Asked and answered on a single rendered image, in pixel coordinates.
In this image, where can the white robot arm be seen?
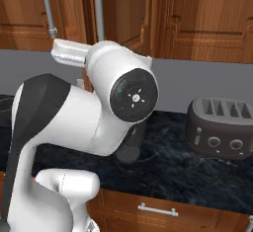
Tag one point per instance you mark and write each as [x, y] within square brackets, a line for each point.
[59, 120]

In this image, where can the wooden cabinet door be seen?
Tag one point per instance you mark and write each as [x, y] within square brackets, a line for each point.
[210, 15]
[19, 12]
[126, 9]

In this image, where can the dark grey round object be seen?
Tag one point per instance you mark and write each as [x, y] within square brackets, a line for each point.
[131, 147]

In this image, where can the dark grey toaster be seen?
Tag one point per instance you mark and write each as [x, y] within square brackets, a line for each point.
[217, 130]

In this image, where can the wooden drawer front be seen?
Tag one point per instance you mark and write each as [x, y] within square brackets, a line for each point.
[204, 221]

